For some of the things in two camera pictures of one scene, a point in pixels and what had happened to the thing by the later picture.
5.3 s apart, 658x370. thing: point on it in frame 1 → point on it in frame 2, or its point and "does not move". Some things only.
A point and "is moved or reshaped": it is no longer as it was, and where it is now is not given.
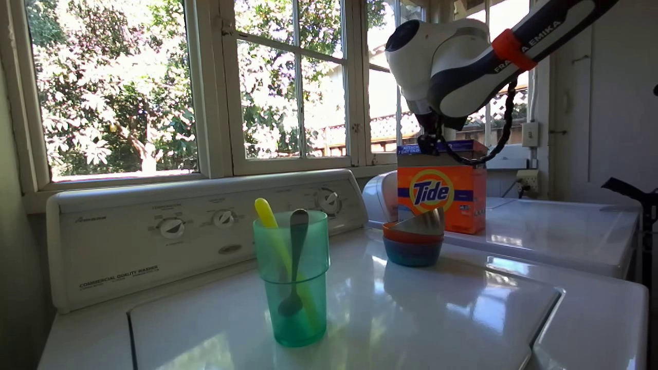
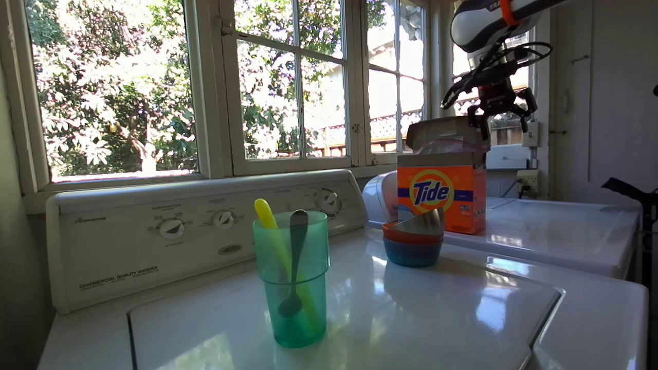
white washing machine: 163,274 does not move
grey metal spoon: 290,301 does not move
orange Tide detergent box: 442,183 is moved or reshaped
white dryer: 596,237 does not move
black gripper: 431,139 → 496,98
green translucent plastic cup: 293,260 does not move
